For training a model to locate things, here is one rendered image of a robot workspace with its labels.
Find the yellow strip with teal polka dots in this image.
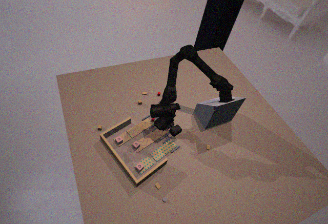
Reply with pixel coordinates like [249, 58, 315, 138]
[159, 139, 177, 155]

